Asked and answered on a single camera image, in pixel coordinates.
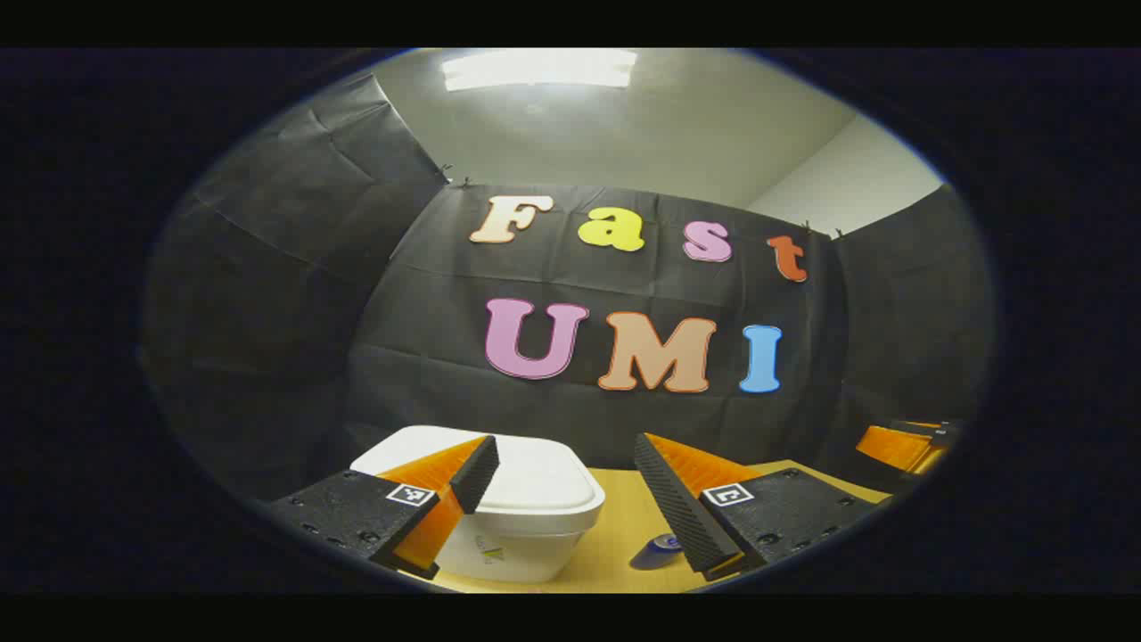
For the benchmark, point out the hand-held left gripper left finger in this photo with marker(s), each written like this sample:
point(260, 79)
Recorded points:
point(479, 473)

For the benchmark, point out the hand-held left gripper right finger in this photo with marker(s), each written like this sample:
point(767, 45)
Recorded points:
point(677, 513)

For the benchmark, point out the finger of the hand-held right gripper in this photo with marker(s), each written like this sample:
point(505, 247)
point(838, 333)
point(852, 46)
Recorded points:
point(896, 448)

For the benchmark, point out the blue pop can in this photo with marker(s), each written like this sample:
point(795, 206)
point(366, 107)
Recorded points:
point(651, 553)

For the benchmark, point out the white desktop garbage bin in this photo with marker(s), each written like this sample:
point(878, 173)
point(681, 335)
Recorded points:
point(535, 499)

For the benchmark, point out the wooden desktop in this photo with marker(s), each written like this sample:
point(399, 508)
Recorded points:
point(615, 535)

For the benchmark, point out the black backdrop cloth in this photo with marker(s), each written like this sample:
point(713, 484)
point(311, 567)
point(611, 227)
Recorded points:
point(428, 312)

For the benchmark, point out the ceiling light panel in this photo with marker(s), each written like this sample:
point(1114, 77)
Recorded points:
point(539, 69)

